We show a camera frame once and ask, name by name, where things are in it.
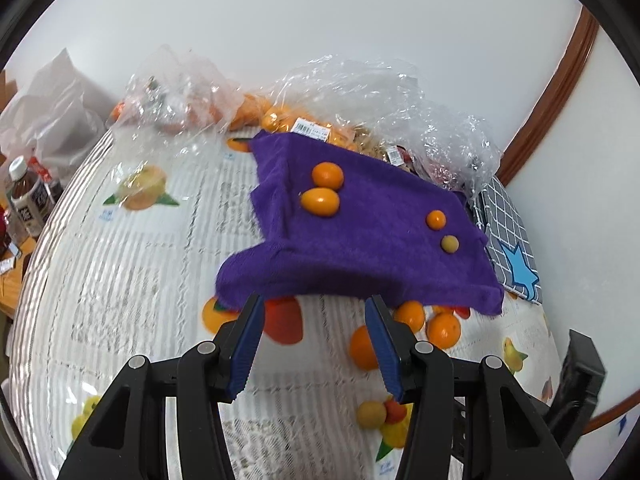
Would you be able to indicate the clear bag red fruits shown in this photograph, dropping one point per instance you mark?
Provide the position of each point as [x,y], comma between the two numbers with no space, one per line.
[455,149]

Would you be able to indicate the orange mandarin one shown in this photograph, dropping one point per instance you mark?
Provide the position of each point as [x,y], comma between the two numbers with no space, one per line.
[328,175]

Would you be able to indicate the wooden side table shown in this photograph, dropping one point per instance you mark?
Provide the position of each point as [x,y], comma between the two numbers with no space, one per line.
[12,281]

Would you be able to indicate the pale yellow round fruit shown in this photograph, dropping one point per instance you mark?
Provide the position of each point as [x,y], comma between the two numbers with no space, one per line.
[371,415]

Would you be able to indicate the oval orange mandarin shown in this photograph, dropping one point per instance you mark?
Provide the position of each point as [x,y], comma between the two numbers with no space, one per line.
[321,202]

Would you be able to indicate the pale yellow small fruit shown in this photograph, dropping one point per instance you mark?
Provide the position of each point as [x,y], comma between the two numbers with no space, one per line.
[450,244]

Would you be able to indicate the orange mandarin front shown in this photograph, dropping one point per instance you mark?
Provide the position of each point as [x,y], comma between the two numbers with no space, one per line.
[436,220]

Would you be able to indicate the small red fruit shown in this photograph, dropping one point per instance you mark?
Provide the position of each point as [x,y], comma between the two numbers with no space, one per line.
[395,412]

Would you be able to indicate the large orange mandarin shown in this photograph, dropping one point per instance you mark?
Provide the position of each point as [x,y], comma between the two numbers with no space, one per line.
[443,330]

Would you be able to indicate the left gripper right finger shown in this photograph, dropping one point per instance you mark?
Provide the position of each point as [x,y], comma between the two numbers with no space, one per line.
[473,411]

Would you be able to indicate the small orange mandarin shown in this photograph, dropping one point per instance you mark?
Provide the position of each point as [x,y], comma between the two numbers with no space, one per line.
[412,314]

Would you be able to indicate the clear bag of oranges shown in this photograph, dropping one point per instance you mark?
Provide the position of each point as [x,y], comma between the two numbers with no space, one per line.
[361,106]

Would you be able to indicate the white plastic bag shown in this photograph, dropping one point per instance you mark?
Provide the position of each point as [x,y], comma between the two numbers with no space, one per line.
[53,119]

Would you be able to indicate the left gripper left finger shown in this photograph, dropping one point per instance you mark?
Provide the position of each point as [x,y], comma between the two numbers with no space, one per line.
[125,436]

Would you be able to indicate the dark drink bottle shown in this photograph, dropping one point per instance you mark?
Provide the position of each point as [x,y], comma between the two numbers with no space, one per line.
[29,196]

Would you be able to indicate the grey checkered cloth blue star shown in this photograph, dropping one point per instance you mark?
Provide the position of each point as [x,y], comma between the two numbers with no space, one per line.
[508,246]

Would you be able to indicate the clear plastic bag left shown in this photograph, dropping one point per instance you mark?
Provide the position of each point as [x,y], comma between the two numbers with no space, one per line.
[177,92]

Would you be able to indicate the purple towel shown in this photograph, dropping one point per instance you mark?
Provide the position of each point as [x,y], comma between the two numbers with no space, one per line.
[376,244]

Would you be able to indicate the brown wooden door frame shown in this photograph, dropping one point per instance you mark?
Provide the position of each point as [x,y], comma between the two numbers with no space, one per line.
[553,99]

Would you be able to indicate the mandarin with stem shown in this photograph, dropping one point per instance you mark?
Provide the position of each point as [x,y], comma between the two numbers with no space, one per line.
[361,350]

